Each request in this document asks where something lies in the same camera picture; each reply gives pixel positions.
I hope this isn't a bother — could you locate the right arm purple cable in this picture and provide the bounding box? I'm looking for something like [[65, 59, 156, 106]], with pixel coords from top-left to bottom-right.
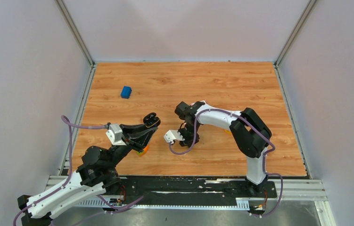
[[168, 108, 284, 218]]

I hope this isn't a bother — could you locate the blue toy block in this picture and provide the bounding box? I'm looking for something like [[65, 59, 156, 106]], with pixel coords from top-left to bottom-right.
[[120, 86, 132, 99]]

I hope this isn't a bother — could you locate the orange green toy block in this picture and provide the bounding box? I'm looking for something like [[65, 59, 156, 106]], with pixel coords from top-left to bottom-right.
[[137, 146, 149, 157]]

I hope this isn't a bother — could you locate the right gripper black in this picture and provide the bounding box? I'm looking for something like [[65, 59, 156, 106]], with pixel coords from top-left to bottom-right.
[[174, 123, 200, 148]]

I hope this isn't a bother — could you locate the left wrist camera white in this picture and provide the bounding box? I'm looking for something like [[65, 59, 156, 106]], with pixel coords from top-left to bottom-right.
[[106, 124, 125, 145]]

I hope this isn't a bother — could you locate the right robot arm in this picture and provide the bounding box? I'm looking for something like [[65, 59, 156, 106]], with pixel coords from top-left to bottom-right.
[[164, 101, 272, 197]]

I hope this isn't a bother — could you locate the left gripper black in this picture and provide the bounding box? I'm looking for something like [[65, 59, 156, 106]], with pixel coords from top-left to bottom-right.
[[106, 121, 158, 170]]

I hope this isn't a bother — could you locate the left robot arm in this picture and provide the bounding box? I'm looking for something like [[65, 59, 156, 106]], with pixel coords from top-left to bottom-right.
[[17, 118, 160, 226]]

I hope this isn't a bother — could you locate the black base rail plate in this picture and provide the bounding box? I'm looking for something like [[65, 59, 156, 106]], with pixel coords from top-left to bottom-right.
[[102, 176, 277, 207]]

